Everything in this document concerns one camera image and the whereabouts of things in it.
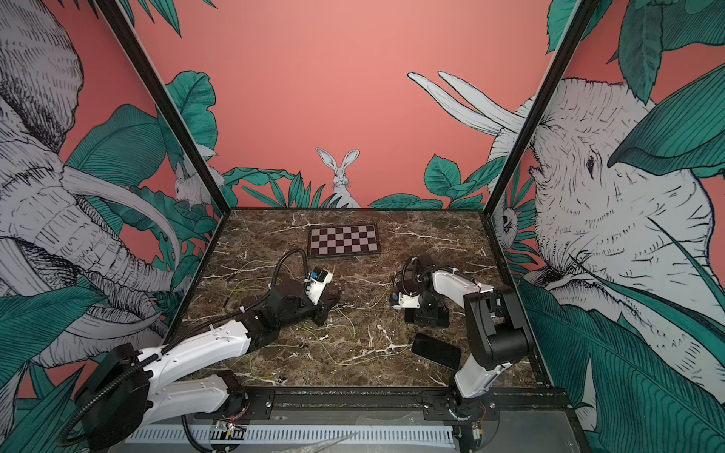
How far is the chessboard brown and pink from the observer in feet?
3.48

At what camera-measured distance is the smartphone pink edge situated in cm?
83

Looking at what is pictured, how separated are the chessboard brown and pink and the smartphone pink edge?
37 centimetres
